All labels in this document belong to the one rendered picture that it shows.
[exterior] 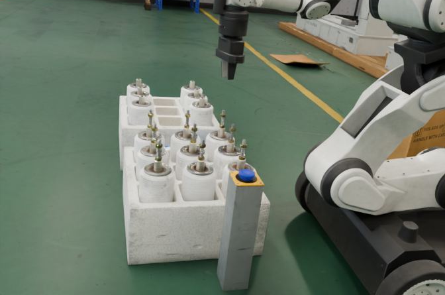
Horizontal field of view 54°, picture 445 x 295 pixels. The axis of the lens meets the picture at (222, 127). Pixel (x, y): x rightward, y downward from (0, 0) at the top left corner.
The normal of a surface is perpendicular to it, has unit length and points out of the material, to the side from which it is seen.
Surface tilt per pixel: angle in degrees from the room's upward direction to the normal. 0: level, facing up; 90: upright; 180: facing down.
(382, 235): 45
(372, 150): 90
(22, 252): 0
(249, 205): 90
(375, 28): 90
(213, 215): 90
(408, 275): 31
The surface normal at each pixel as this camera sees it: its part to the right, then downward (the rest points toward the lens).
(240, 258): 0.24, 0.37
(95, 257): 0.11, -0.93
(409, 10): -0.74, 0.62
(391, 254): -0.62, -0.66
